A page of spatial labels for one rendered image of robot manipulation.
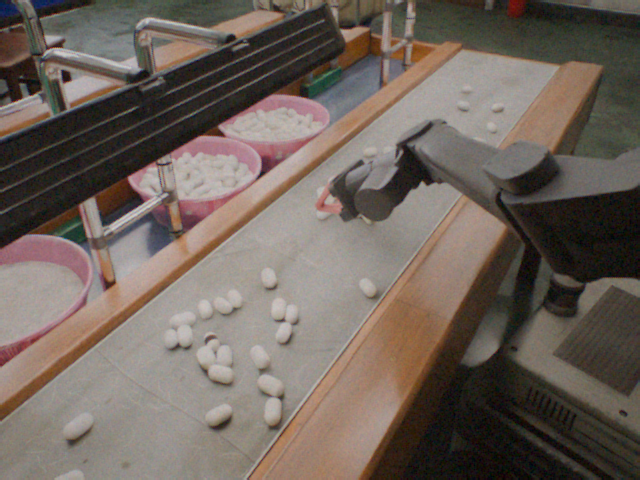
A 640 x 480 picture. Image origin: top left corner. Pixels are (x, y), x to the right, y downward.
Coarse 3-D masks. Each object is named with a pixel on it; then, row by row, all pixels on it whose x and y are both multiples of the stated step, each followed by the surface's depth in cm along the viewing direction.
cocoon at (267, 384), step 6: (258, 378) 73; (264, 378) 72; (270, 378) 72; (258, 384) 72; (264, 384) 72; (270, 384) 71; (276, 384) 71; (282, 384) 72; (264, 390) 72; (270, 390) 71; (276, 390) 71; (282, 390) 71; (276, 396) 72
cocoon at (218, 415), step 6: (216, 408) 69; (222, 408) 69; (228, 408) 69; (210, 414) 68; (216, 414) 68; (222, 414) 68; (228, 414) 69; (210, 420) 68; (216, 420) 68; (222, 420) 68
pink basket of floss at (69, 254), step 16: (32, 240) 96; (48, 240) 96; (64, 240) 95; (0, 256) 95; (16, 256) 96; (32, 256) 97; (48, 256) 97; (64, 256) 96; (80, 256) 93; (80, 272) 94; (80, 304) 85; (32, 336) 77; (0, 352) 77; (16, 352) 78
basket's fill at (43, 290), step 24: (24, 264) 96; (48, 264) 96; (0, 288) 91; (24, 288) 90; (48, 288) 91; (72, 288) 91; (0, 312) 86; (24, 312) 86; (48, 312) 86; (0, 336) 83
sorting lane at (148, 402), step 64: (448, 64) 173; (512, 64) 173; (384, 128) 137; (512, 128) 137; (448, 192) 113; (256, 256) 96; (320, 256) 96; (384, 256) 96; (128, 320) 83; (256, 320) 84; (320, 320) 83; (64, 384) 74; (128, 384) 74; (192, 384) 74; (256, 384) 74; (0, 448) 67; (64, 448) 67; (128, 448) 67; (192, 448) 66; (256, 448) 66
